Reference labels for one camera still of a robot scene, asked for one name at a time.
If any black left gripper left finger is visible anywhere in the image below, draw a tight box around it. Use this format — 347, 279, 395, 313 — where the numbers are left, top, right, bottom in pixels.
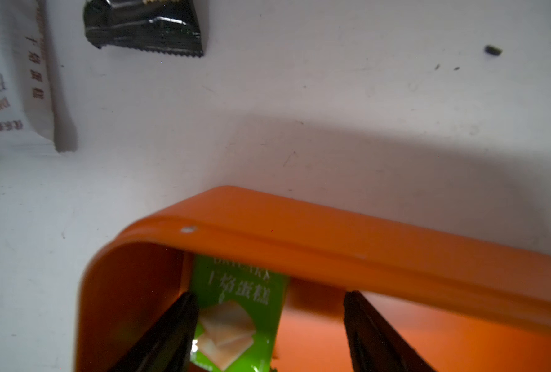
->
110, 291, 199, 372

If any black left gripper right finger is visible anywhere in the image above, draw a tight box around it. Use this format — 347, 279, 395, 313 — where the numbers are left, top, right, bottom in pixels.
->
344, 291, 434, 372

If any orange storage box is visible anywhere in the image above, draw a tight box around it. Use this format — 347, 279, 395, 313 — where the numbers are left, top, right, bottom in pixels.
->
75, 186, 551, 371

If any white cookie packet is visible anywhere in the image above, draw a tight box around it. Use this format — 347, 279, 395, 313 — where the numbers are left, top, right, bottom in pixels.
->
0, 1, 56, 155

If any black cookie packet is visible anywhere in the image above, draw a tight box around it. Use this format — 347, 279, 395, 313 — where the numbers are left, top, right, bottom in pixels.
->
83, 0, 204, 57

